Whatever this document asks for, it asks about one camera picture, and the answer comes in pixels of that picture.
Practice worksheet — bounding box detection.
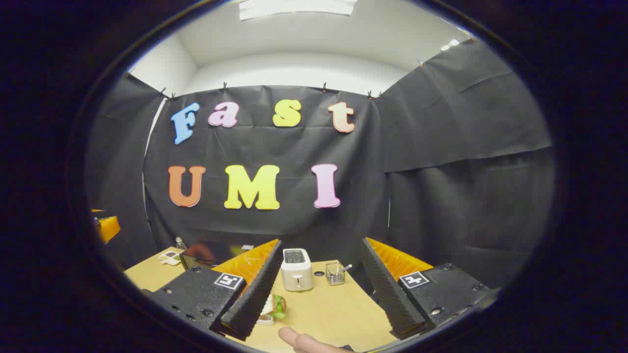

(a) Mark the long ceiling light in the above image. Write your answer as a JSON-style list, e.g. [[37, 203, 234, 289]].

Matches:
[[239, 0, 358, 21]]

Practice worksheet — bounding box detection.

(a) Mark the black backdrop cloth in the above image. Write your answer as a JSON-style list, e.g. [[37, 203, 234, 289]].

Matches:
[[86, 39, 557, 290]]

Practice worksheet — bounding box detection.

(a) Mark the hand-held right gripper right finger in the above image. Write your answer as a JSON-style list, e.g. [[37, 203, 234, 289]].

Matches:
[[362, 237, 496, 340]]

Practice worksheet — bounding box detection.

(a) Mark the lettuce sandwich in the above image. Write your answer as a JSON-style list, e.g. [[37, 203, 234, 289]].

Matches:
[[260, 293, 288, 319]]

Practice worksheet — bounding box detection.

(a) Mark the white toaster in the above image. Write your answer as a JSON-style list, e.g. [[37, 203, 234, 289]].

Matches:
[[281, 248, 314, 292]]

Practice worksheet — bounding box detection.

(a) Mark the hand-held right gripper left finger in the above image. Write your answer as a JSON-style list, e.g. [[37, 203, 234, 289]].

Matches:
[[142, 239, 284, 341]]

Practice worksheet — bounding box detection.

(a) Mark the black electric oven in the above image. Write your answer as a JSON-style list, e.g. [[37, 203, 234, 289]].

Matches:
[[179, 241, 268, 271]]

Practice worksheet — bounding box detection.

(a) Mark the clear glass utensil cup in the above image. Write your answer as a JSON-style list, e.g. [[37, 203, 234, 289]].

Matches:
[[326, 262, 346, 286]]

